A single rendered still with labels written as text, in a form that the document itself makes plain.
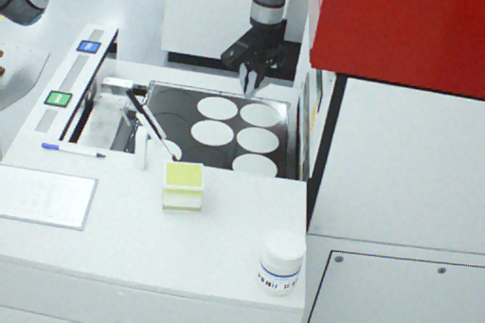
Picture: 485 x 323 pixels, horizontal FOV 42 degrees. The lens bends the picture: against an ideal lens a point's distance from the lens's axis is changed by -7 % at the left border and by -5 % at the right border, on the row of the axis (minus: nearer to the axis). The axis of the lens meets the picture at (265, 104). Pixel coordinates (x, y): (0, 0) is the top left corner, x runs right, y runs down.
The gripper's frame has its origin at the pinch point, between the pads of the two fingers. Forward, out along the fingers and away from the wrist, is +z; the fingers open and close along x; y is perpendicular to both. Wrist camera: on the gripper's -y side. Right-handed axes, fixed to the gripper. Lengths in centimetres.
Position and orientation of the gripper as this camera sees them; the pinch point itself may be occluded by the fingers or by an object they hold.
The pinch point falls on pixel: (245, 95)
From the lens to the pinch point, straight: 159.8
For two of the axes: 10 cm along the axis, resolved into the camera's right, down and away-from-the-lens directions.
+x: -6.1, -5.0, 6.1
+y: 7.8, -2.3, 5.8
